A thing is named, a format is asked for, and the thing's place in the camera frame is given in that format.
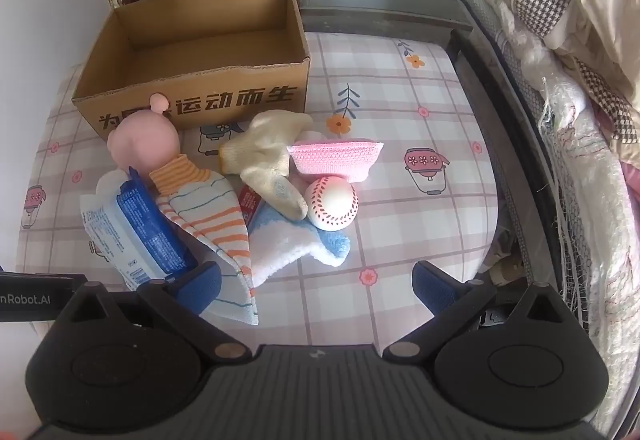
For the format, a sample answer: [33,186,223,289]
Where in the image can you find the blue tissue packet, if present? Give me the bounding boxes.
[116,166,198,291]

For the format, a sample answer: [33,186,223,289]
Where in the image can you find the pink knitted pouch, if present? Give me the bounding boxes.
[286,130,386,183]

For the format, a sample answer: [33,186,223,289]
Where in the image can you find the red toothpaste tube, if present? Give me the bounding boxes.
[237,185,263,225]

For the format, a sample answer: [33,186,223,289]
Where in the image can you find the pink plush toy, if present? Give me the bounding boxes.
[106,92,182,181]

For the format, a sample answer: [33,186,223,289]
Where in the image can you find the orange striped white sock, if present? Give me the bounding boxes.
[149,155,261,327]

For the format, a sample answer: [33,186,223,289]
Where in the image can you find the white baseball with red stitching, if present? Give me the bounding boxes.
[305,176,360,231]

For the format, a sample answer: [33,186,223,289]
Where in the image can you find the white frayed quilt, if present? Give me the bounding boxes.
[540,80,633,343]

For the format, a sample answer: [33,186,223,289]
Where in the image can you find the printed cardboard box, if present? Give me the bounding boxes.
[71,0,311,141]

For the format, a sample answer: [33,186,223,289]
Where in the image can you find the blue and white towel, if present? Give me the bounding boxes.
[247,205,351,291]

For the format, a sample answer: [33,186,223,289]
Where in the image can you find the pile of clothes and blankets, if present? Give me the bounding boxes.
[500,0,640,145]

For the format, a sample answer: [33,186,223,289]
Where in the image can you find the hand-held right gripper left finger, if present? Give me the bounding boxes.
[55,261,253,365]

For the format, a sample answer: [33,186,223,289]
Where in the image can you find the checked cartoon printed sheet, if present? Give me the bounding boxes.
[15,32,501,351]

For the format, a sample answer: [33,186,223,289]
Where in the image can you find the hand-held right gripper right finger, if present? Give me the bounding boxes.
[382,261,578,365]

